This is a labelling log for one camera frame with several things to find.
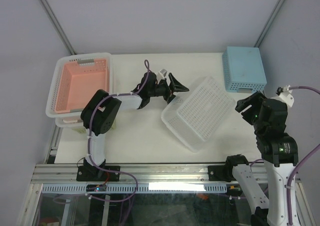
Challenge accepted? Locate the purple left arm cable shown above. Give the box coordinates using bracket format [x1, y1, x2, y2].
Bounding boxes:
[52, 59, 153, 226]

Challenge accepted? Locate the aluminium mounting rail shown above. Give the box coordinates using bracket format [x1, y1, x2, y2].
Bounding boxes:
[31, 162, 301, 186]

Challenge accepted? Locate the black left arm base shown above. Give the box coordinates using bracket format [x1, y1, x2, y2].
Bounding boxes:
[76, 159, 120, 183]

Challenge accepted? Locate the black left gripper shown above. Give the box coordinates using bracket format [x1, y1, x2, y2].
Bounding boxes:
[149, 74, 190, 106]

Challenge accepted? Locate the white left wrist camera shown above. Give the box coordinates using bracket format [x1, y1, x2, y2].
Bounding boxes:
[157, 69, 168, 81]

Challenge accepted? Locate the white perforated basket top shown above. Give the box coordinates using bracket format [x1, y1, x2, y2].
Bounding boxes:
[161, 76, 236, 153]

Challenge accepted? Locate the light blue perforated basket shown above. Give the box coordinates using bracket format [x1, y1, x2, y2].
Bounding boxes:
[222, 46, 267, 93]

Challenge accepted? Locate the right aluminium frame post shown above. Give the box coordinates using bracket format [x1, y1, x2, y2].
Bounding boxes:
[254, 0, 287, 48]

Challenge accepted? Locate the grey slotted cable duct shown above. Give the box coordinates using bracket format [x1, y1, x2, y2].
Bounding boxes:
[42, 182, 227, 195]

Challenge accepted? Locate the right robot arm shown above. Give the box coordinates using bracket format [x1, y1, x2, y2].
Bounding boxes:
[223, 88, 300, 226]

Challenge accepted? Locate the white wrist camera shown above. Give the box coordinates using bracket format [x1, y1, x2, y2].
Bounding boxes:
[157, 69, 168, 81]
[275, 85, 295, 108]

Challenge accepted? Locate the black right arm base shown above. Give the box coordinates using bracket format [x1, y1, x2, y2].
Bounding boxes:
[207, 154, 249, 183]

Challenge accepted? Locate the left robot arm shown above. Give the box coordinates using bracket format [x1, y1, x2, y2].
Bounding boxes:
[80, 72, 189, 181]

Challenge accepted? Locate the yellow-green perforated basket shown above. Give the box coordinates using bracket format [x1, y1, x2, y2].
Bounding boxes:
[71, 120, 116, 134]

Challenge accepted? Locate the left aluminium frame post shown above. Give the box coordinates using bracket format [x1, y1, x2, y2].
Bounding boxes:
[38, 0, 77, 55]

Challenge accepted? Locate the aluminium frame post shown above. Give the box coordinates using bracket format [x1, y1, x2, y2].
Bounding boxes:
[254, 0, 287, 48]
[38, 0, 77, 55]

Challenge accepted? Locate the pink basket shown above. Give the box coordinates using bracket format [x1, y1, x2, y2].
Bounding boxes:
[54, 57, 110, 114]

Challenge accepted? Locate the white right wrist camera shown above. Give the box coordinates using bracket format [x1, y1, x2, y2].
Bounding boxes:
[275, 85, 295, 108]

